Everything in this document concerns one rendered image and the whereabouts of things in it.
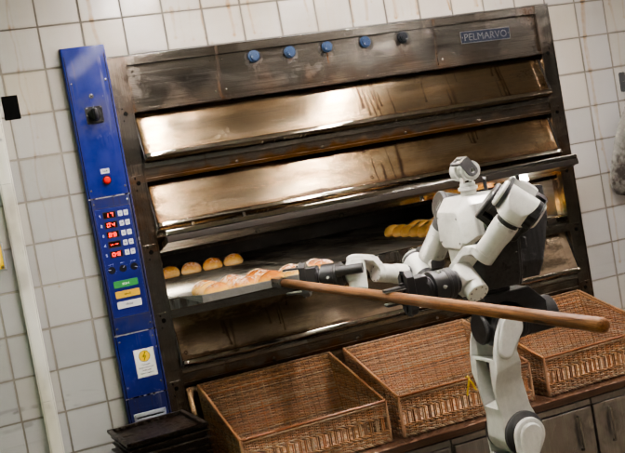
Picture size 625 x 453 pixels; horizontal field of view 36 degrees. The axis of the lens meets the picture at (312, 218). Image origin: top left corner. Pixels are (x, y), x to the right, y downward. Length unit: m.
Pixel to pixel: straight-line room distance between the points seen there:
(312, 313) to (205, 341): 0.45
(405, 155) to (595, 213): 0.96
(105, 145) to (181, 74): 0.41
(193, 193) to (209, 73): 0.46
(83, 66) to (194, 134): 0.48
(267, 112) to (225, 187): 0.34
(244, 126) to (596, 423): 1.75
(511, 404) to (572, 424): 0.64
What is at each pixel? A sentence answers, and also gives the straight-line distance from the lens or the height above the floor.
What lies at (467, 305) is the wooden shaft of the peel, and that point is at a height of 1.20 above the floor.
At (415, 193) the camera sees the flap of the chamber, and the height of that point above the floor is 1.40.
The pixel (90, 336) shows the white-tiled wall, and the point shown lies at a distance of 3.66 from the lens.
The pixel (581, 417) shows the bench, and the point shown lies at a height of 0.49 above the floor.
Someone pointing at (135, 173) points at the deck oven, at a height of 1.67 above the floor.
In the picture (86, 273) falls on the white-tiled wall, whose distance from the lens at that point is 3.64.
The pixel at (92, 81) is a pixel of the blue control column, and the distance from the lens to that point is 3.65.
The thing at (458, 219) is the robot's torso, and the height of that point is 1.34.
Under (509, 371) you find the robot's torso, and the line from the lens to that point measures 3.19.
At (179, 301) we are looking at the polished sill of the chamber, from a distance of 3.71.
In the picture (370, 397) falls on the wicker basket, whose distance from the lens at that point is 3.60.
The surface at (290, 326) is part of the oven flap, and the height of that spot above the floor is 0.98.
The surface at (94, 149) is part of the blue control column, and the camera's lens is 3.63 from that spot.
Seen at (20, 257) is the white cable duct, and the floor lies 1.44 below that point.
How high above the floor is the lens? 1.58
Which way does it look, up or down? 3 degrees down
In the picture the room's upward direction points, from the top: 10 degrees counter-clockwise
